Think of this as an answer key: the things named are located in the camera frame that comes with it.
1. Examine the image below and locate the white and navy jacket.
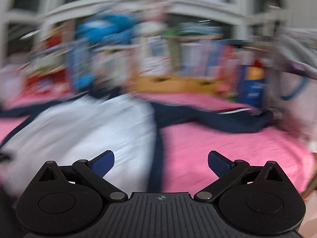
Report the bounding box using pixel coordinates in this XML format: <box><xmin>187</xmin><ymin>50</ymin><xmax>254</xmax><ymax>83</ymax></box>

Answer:
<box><xmin>1</xmin><ymin>90</ymin><xmax>273</xmax><ymax>197</ymax></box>

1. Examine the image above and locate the row of books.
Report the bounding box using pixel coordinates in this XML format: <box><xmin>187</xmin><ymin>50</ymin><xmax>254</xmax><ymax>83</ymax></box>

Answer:
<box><xmin>66</xmin><ymin>39</ymin><xmax>135</xmax><ymax>93</ymax></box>
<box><xmin>137</xmin><ymin>36</ymin><xmax>239</xmax><ymax>80</ymax></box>

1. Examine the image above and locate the row of books left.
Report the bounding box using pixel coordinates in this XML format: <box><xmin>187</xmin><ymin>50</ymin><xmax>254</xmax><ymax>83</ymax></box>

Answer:
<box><xmin>66</xmin><ymin>39</ymin><xmax>135</xmax><ymax>93</ymax></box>

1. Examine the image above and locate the pink bunny plush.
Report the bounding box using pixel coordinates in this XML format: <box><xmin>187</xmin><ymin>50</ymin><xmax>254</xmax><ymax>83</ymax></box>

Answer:
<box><xmin>133</xmin><ymin>2</ymin><xmax>170</xmax><ymax>37</ymax></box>

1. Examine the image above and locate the pink bunny towel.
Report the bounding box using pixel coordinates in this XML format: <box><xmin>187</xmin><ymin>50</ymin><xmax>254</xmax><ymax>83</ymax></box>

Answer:
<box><xmin>0</xmin><ymin>91</ymin><xmax>317</xmax><ymax>195</ymax></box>

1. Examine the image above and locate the blue plush toy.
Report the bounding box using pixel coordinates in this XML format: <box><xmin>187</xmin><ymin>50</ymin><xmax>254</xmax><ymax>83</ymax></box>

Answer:
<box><xmin>75</xmin><ymin>13</ymin><xmax>139</xmax><ymax>45</ymax></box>

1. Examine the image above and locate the row of books right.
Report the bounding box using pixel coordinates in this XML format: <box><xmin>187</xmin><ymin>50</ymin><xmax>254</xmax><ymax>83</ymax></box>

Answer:
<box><xmin>137</xmin><ymin>36</ymin><xmax>239</xmax><ymax>80</ymax></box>

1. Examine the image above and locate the red plastic crate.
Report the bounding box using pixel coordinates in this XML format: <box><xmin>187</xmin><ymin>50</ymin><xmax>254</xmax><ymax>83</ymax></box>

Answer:
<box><xmin>23</xmin><ymin>69</ymin><xmax>71</xmax><ymax>96</ymax></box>

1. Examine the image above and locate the blue cardboard box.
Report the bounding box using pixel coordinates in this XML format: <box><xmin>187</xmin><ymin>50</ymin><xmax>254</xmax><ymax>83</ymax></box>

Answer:
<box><xmin>236</xmin><ymin>65</ymin><xmax>265</xmax><ymax>108</ymax></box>

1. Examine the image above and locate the wooden drawer organizer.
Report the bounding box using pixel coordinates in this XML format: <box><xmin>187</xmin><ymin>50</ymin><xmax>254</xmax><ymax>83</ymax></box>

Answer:
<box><xmin>130</xmin><ymin>75</ymin><xmax>229</xmax><ymax>95</ymax></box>

